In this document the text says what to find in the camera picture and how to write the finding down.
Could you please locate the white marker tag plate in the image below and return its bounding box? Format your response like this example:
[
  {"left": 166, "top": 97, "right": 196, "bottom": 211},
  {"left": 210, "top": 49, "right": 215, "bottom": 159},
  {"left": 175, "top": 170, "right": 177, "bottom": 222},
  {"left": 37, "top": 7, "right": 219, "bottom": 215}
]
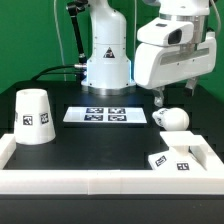
[{"left": 63, "top": 107, "right": 147, "bottom": 124}]

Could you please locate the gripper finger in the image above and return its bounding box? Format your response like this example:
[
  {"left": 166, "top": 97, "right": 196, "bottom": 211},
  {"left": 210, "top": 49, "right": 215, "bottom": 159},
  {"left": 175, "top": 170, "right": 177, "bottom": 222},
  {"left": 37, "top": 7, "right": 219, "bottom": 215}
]
[
  {"left": 184, "top": 77, "right": 199, "bottom": 97},
  {"left": 153, "top": 86, "right": 165, "bottom": 107}
]

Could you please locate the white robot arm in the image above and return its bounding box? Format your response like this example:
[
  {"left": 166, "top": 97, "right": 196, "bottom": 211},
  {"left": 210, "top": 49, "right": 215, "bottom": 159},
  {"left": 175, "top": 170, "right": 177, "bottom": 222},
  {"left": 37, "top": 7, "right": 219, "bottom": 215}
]
[{"left": 82, "top": 0, "right": 217, "bottom": 107}]

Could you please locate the white lamp bulb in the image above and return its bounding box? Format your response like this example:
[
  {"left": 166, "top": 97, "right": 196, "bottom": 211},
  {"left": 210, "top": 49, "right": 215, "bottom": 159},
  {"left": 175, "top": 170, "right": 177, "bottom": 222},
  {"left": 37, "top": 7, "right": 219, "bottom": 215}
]
[{"left": 152, "top": 108, "right": 189, "bottom": 131}]

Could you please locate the white thin cable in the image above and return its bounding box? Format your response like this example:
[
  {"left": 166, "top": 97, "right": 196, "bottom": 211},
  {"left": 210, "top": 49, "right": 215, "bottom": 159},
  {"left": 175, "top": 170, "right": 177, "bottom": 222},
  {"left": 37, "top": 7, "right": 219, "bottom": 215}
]
[{"left": 53, "top": 0, "right": 68, "bottom": 82}]

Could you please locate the white lamp shade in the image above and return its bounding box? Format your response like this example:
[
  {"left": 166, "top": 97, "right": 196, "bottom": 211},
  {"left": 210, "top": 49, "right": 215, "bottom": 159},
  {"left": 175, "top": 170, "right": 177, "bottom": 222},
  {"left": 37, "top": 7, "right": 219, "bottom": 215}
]
[{"left": 14, "top": 89, "right": 55, "bottom": 145}]

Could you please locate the white U-shaped fence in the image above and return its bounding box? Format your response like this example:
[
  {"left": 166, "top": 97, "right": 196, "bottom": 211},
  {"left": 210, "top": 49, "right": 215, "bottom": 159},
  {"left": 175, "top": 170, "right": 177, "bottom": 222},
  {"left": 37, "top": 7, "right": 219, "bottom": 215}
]
[{"left": 0, "top": 132, "right": 224, "bottom": 195}]

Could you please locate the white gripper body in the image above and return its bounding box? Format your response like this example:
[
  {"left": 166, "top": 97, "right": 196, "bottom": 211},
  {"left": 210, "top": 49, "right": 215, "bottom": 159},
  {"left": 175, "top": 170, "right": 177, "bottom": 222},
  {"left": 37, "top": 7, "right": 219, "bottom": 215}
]
[{"left": 134, "top": 32, "right": 217, "bottom": 89}]

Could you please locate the white lamp base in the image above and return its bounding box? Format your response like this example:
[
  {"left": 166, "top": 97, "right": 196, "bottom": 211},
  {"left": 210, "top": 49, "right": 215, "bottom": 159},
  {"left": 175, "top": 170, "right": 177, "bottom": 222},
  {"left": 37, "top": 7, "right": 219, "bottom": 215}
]
[{"left": 148, "top": 131, "right": 204, "bottom": 173}]

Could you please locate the black cable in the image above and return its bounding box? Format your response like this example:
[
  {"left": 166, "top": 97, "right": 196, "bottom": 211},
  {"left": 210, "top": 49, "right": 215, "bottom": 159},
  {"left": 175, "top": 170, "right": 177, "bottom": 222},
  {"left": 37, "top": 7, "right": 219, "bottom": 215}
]
[{"left": 31, "top": 64, "right": 84, "bottom": 82}]

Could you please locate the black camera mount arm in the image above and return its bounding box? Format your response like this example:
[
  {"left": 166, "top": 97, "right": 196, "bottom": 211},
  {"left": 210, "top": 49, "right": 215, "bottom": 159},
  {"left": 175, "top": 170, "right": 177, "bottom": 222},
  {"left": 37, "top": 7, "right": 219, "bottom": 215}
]
[{"left": 66, "top": 0, "right": 88, "bottom": 70}]

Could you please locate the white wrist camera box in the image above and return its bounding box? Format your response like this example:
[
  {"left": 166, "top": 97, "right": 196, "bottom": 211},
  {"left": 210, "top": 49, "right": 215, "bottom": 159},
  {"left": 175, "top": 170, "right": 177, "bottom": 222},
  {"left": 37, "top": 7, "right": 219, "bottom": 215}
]
[{"left": 137, "top": 18, "right": 194, "bottom": 46}]

